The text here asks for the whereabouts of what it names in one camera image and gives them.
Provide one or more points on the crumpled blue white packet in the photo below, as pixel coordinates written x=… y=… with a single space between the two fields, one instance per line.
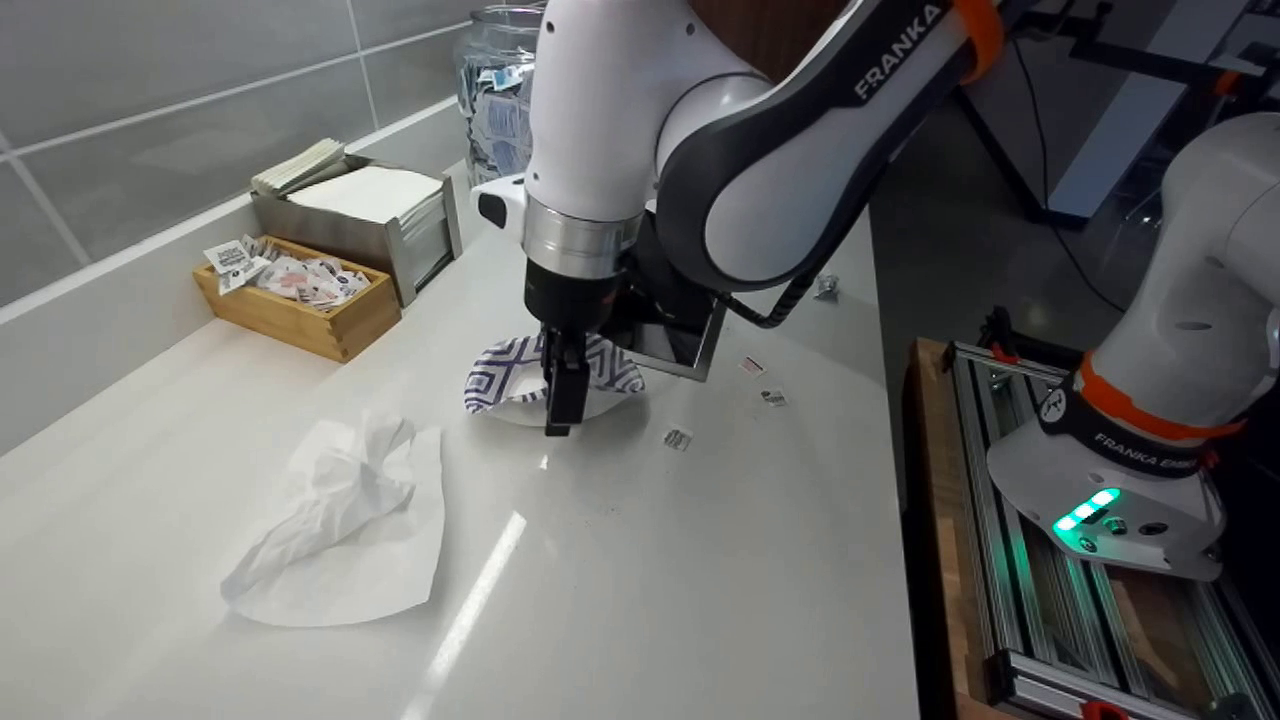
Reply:
x=827 y=287

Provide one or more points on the pale blue background beam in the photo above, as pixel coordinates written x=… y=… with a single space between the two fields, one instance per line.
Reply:
x=1135 y=105

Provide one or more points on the wooden robot stand board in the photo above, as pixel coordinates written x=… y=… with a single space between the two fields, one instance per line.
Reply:
x=941 y=562

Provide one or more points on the crumpled white paper napkin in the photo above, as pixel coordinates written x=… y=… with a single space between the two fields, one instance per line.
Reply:
x=341 y=532

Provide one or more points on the wooden box of packets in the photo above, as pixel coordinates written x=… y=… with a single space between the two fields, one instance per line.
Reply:
x=295 y=300

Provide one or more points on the glass jar of packets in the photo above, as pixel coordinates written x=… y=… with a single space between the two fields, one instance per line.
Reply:
x=493 y=95

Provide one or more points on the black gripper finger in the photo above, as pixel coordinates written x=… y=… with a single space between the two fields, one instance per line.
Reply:
x=552 y=386
x=578 y=373

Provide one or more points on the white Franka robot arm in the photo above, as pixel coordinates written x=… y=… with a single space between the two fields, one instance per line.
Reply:
x=603 y=105

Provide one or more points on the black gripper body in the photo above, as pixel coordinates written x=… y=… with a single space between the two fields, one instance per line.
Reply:
x=581 y=305

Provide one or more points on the metal napkin dispenser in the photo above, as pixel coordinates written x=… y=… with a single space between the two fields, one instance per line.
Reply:
x=355 y=212

